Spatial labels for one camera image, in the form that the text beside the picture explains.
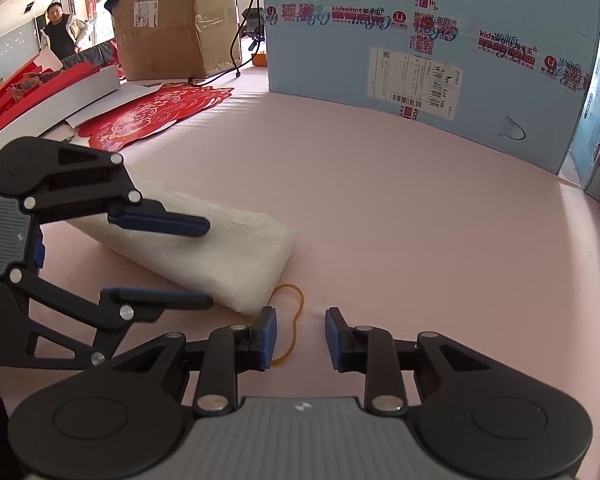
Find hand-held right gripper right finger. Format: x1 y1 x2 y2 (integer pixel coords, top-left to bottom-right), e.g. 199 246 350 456
325 306 506 417

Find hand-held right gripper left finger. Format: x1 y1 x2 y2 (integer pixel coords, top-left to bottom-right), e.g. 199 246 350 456
105 306 278 417

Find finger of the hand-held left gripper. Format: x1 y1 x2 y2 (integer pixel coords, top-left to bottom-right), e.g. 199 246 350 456
7 267 215 370
22 140 212 239

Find yellow rubber band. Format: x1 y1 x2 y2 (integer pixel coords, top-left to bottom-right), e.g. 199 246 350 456
270 284 306 367

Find cream cloth shopping bag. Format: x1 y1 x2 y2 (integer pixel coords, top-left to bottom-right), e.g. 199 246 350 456
72 180 301 317

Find red paper cutout decorations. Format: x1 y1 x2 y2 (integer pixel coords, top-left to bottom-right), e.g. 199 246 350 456
75 82 235 153

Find red gift box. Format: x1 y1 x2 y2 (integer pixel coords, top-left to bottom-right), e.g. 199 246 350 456
0 52 106 141

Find white paper sheet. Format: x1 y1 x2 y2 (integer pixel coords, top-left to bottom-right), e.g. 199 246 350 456
64 84 161 129

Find taped brown cardboard box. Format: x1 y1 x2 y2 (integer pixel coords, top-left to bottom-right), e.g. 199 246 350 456
111 0 243 82

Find black stand device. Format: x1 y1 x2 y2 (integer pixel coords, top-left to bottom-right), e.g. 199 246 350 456
242 7 266 41

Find large light blue cardboard box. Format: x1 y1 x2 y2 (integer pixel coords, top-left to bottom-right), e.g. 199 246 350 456
261 0 600 176

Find black cable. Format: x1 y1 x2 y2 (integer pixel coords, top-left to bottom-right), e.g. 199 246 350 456
229 0 266 78
187 62 242 85

